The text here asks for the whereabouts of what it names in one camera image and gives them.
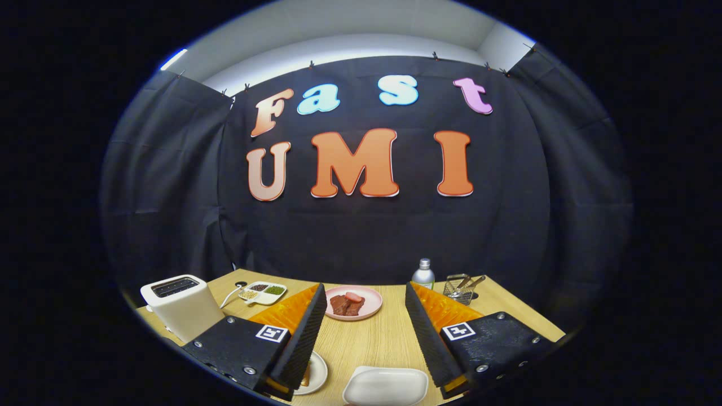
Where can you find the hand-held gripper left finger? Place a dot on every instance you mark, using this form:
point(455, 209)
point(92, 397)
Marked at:
point(307, 338)

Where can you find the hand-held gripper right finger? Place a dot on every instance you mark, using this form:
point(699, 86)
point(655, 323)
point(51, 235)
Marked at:
point(428, 338)

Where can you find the white round plate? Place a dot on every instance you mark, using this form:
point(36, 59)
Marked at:
point(318, 372)

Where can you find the brown meat slice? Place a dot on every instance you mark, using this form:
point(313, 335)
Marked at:
point(356, 307)
point(338, 305)

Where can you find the white divided dish of beans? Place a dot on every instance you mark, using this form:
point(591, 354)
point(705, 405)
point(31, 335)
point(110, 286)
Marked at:
point(262, 297)

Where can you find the silver bottle with green label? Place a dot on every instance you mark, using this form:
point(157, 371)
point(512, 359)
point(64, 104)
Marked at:
point(423, 277)

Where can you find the red sausage piece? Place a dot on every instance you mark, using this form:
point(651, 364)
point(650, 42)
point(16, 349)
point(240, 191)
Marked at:
point(353, 296)

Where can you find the white rectangular dish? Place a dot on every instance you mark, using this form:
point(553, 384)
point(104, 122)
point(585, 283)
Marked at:
point(386, 386)

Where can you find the pink plate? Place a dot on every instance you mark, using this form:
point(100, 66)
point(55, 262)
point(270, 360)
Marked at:
point(373, 304)

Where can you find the white toaster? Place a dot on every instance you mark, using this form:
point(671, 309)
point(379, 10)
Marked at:
point(186, 313)

